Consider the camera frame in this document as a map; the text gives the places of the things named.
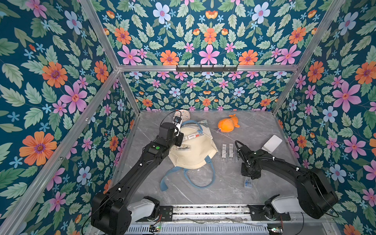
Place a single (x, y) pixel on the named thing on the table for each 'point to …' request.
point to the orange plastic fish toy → (227, 125)
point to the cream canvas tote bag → (198, 147)
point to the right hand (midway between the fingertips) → (248, 172)
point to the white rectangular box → (271, 144)
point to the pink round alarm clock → (185, 115)
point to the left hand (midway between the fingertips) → (180, 130)
